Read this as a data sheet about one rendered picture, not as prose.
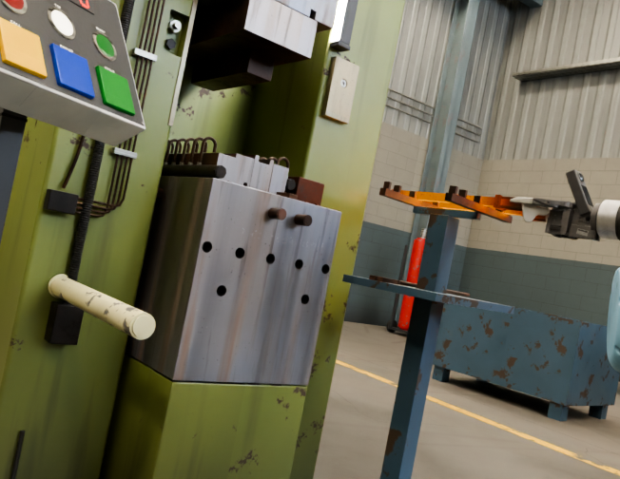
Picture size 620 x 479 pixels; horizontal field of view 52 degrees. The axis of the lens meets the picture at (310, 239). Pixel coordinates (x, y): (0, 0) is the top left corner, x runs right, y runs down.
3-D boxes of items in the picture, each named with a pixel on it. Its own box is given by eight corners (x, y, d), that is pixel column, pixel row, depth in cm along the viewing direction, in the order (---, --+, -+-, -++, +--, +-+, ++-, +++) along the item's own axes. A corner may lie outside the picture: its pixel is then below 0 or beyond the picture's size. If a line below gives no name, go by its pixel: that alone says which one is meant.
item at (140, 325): (155, 343, 107) (161, 312, 107) (125, 341, 104) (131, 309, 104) (69, 299, 141) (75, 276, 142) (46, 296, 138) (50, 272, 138)
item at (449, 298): (513, 314, 181) (514, 307, 181) (435, 301, 152) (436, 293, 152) (425, 295, 202) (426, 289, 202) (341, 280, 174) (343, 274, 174)
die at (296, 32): (310, 59, 159) (318, 22, 160) (243, 28, 147) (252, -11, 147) (224, 76, 192) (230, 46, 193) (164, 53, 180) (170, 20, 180)
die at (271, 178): (282, 199, 158) (289, 164, 159) (213, 181, 146) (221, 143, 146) (201, 192, 191) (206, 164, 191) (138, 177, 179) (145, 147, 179)
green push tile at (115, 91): (136, 114, 116) (128, 79, 118) (106, 102, 110) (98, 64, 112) (129, 118, 117) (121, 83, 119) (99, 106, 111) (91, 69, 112)
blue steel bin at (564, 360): (612, 420, 503) (628, 330, 506) (562, 422, 450) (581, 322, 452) (480, 379, 594) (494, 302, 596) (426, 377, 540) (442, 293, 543)
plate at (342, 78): (348, 124, 185) (359, 67, 185) (325, 114, 179) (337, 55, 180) (343, 124, 186) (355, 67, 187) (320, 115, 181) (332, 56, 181)
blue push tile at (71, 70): (96, 97, 107) (87, 59, 109) (61, 82, 101) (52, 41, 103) (88, 102, 108) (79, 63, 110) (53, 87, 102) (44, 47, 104)
